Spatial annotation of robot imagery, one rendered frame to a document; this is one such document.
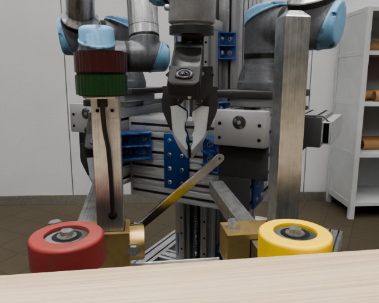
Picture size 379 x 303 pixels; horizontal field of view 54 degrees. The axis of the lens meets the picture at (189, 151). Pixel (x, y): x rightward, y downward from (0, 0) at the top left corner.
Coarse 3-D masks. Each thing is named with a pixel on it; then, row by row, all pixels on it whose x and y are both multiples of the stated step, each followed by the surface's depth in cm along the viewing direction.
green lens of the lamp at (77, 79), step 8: (80, 80) 41; (88, 80) 40; (96, 80) 40; (104, 80) 41; (112, 80) 41; (120, 80) 42; (80, 88) 41; (88, 88) 41; (96, 88) 41; (104, 88) 41; (112, 88) 41; (120, 88) 42
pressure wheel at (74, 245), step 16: (64, 224) 43; (80, 224) 43; (96, 224) 43; (32, 240) 39; (48, 240) 40; (64, 240) 40; (80, 240) 39; (96, 240) 39; (32, 256) 38; (48, 256) 37; (64, 256) 37; (80, 256) 38; (96, 256) 39; (32, 272) 38
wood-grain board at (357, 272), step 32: (288, 256) 37; (320, 256) 37; (352, 256) 37; (0, 288) 31; (32, 288) 31; (64, 288) 31; (96, 288) 31; (128, 288) 31; (160, 288) 31; (192, 288) 31; (224, 288) 31; (256, 288) 31; (288, 288) 31; (320, 288) 31; (352, 288) 31
